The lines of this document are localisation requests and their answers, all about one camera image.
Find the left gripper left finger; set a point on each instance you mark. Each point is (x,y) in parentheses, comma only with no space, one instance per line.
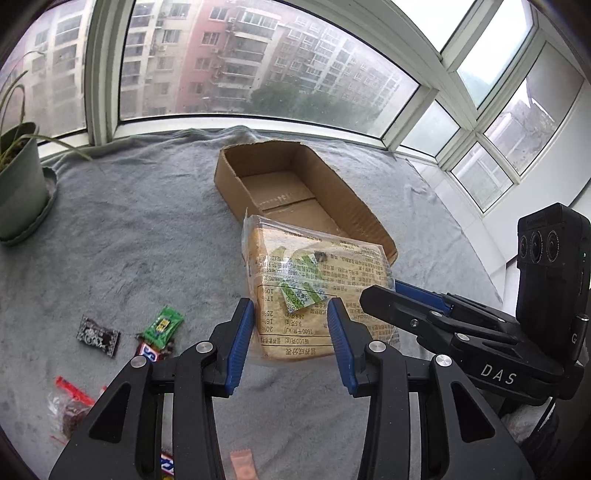
(120,438)

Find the grey blanket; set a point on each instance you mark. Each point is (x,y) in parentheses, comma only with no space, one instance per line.
(138,227)

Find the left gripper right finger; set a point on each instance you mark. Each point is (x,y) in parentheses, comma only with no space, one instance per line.
(461,435)

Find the black camera box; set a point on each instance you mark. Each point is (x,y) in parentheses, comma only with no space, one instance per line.
(554,263)

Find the pink snack packet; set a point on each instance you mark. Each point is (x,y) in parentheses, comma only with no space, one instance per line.
(243,464)

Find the snickers bar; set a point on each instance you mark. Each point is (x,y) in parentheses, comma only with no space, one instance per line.
(153,354)
(166,466)

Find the clear red snack bag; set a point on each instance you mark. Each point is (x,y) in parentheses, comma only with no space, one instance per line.
(67,407)

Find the packaged bread loaf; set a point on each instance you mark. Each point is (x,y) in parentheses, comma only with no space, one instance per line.
(293,272)

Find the green candy wrapper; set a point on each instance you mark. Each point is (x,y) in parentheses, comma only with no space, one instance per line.
(162,328)

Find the green potted plant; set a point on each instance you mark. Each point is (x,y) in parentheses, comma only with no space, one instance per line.
(28,189)

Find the brown cardboard box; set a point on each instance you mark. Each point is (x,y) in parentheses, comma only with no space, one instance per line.
(288,182)

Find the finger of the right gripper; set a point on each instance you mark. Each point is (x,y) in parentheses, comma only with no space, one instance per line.
(429,325)
(453,306)

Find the black white snack packet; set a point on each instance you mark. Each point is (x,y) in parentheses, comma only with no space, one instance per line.
(91,334)

